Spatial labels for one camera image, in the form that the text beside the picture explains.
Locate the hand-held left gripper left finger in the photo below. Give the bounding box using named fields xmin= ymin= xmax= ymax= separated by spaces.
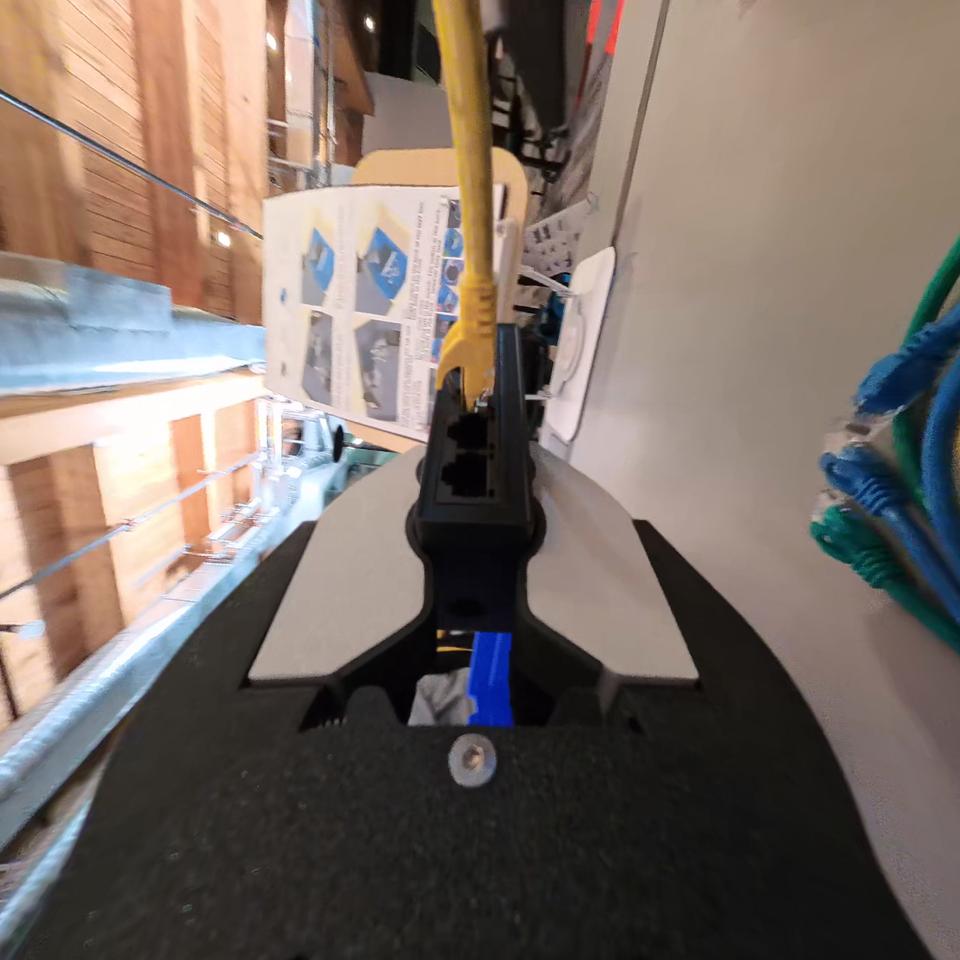
xmin=247 ymin=447 xmax=445 ymax=723

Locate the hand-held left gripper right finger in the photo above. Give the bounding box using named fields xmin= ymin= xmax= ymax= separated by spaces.
xmin=513 ymin=442 xmax=702 ymax=723

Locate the blue plastic bin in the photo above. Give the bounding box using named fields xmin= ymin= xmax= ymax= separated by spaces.
xmin=466 ymin=631 xmax=516 ymax=727

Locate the black network switch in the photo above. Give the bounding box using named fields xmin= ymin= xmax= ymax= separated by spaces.
xmin=416 ymin=324 xmax=535 ymax=633

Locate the green ethernet cable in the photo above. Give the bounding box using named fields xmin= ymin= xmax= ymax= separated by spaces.
xmin=808 ymin=240 xmax=960 ymax=655

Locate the blue ethernet cable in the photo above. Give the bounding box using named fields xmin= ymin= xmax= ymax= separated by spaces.
xmin=810 ymin=300 xmax=960 ymax=625

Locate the yellow ethernet cable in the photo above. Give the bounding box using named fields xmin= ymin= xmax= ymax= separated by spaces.
xmin=431 ymin=0 xmax=502 ymax=415

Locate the printed instruction sheet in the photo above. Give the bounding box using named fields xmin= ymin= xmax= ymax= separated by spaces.
xmin=262 ymin=183 xmax=507 ymax=444

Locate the white black-marked strip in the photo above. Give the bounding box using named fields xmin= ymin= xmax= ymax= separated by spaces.
xmin=523 ymin=198 xmax=595 ymax=280

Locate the orange safety cone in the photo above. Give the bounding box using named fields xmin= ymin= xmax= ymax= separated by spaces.
xmin=583 ymin=0 xmax=625 ymax=55

